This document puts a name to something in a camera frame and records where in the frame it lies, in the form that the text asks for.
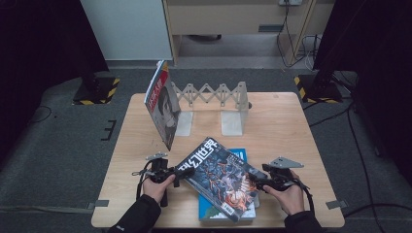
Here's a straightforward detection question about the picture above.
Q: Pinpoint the person's left hand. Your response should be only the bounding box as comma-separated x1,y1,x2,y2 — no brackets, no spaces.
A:
142,174,178,204

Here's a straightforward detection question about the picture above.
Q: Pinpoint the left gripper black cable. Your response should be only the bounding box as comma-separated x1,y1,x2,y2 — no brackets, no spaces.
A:
131,160,154,200

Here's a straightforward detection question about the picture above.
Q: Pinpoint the grey tape strip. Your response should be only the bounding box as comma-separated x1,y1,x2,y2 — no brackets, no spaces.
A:
86,199,111,210
325,199,349,211

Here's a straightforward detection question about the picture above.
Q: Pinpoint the red portrait magazine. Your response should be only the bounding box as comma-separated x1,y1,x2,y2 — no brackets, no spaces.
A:
144,59,182,152

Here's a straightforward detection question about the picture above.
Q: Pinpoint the black yellow striped stand base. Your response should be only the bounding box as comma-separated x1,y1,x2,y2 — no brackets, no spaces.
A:
293,73,344,105
72,77,121,106

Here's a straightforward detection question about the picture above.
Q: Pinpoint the white cabinet panel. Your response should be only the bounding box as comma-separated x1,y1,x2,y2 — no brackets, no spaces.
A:
80,0,173,61

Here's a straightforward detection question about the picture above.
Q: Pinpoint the light wooden desk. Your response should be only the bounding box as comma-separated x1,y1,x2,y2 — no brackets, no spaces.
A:
161,0,317,68

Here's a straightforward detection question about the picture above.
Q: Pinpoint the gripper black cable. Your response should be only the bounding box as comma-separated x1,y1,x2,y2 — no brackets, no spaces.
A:
131,160,154,200
292,179,316,216

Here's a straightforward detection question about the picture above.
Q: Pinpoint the black floor cable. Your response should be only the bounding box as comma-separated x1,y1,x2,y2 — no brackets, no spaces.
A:
28,105,53,124
307,105,356,128
346,96,379,233
342,202,412,218

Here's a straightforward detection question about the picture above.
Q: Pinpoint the dark grey desk handle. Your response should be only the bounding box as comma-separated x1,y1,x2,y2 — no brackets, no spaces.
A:
257,24,285,33

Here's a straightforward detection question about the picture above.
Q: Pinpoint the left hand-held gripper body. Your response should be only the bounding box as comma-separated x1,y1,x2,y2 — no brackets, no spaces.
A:
145,151,179,184

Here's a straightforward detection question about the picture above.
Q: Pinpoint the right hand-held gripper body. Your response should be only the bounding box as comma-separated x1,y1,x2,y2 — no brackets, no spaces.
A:
267,156,305,192

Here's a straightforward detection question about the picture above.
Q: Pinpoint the grey metal expandable bookstand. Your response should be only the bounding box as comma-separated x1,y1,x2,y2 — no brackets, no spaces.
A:
170,81,253,137

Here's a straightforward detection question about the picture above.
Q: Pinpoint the blue hardcover book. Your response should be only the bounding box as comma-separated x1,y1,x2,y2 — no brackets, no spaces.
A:
197,148,258,223

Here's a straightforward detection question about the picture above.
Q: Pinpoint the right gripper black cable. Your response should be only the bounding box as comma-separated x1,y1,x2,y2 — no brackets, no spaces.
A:
292,179,316,216

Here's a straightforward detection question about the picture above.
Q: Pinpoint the black hanging cable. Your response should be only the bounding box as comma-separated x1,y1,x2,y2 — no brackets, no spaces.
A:
276,3,294,68

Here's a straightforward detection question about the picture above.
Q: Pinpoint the black tape mark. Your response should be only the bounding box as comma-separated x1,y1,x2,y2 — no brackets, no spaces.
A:
100,119,118,142

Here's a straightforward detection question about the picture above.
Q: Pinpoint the black curtain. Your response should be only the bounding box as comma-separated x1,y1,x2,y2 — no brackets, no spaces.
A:
0,0,110,163
312,0,412,178

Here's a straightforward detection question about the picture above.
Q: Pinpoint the person's right hand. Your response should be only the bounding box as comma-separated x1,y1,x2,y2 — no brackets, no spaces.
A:
262,171,307,216

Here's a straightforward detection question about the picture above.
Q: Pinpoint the bundle of black cables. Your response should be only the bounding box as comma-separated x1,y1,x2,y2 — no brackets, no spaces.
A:
300,33,323,71

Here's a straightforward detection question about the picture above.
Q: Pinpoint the dark round object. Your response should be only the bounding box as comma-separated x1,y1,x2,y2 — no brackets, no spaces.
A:
187,34,223,43

